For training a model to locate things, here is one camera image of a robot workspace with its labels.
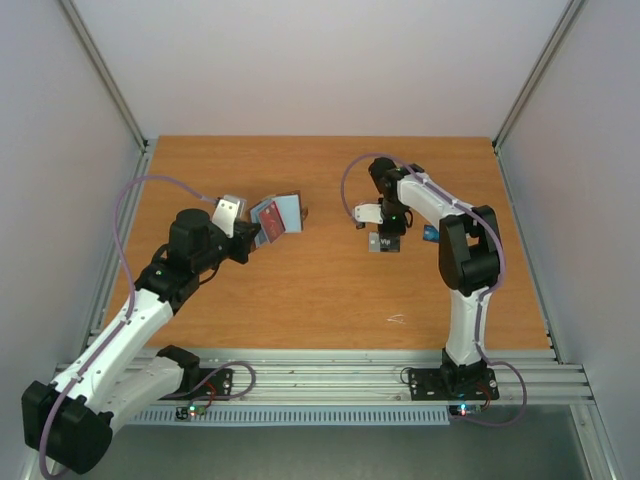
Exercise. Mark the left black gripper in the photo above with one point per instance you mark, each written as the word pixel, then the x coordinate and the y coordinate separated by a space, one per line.
pixel 245 233

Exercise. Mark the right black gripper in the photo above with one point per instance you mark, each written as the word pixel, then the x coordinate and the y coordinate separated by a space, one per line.
pixel 393 238

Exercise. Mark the black VIP card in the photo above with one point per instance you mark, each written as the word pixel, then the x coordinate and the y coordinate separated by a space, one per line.
pixel 383 243

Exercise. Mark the red VIP card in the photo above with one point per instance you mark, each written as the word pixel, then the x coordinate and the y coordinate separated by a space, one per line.
pixel 268 216

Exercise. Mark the blue VIP card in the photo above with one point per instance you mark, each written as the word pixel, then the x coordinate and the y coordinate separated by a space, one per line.
pixel 430 234

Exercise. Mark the brown leather card holder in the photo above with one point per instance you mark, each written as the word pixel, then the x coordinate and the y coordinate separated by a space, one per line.
pixel 291 209

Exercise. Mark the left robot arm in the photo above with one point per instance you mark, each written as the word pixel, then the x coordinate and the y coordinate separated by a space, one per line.
pixel 72 419

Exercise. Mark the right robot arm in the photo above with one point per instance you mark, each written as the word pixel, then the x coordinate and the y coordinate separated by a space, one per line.
pixel 471 263

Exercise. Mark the left circuit board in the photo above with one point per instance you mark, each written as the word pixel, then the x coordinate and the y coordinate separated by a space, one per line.
pixel 190 412

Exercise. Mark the circuit board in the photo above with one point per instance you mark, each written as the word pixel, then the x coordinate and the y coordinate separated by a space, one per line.
pixel 190 412
pixel 465 410

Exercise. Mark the right circuit board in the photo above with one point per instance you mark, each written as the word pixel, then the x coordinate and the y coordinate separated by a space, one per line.
pixel 465 410

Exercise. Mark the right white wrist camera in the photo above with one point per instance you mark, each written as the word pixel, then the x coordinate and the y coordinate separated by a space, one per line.
pixel 367 213

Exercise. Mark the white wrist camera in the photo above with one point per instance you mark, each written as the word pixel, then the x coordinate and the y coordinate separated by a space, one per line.
pixel 367 213
pixel 229 208

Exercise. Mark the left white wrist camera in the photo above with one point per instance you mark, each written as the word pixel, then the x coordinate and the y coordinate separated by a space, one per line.
pixel 229 208

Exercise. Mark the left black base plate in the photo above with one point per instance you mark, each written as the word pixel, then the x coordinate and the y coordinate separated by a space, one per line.
pixel 192 384

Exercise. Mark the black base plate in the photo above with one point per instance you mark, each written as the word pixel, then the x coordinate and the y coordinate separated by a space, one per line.
pixel 431 384
pixel 192 384

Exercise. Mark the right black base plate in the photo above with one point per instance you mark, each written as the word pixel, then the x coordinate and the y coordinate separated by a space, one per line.
pixel 431 384

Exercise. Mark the grey slotted cable duct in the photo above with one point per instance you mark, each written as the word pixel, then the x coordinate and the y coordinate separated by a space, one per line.
pixel 273 416

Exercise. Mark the aluminium rail frame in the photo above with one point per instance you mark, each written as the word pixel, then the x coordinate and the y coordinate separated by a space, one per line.
pixel 379 377

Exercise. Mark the right aluminium corner post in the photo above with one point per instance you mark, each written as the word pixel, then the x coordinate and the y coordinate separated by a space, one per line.
pixel 568 17

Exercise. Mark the aluminium corner post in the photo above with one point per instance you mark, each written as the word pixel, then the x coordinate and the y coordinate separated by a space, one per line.
pixel 568 17
pixel 92 51

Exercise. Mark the left aluminium corner post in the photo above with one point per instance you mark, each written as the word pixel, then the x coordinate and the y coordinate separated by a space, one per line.
pixel 92 51

